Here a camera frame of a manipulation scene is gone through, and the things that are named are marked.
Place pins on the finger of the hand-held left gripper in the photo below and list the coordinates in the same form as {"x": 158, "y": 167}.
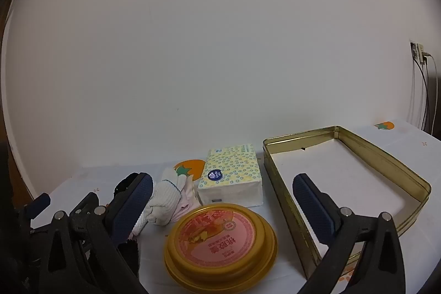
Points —
{"x": 38, "y": 202}

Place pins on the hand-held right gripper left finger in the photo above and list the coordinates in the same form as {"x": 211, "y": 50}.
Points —
{"x": 135, "y": 204}

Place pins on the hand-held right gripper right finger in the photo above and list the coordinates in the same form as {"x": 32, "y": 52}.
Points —
{"x": 313, "y": 208}

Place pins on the black knitted ball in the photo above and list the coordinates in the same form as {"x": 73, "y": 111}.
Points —
{"x": 123, "y": 184}

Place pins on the white knit glove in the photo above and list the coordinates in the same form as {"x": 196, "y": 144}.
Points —
{"x": 165, "y": 199}

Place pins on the pale pink cloth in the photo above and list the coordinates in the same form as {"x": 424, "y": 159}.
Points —
{"x": 188, "y": 201}

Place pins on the gold rectangular tin box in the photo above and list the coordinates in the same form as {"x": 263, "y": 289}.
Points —
{"x": 379, "y": 159}

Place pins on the patterned tissue pack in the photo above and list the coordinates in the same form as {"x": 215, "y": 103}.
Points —
{"x": 231, "y": 173}

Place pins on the round yellow tin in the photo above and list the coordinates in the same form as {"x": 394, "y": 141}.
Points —
{"x": 220, "y": 242}

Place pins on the wall socket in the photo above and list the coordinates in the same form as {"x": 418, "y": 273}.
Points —
{"x": 417, "y": 51}

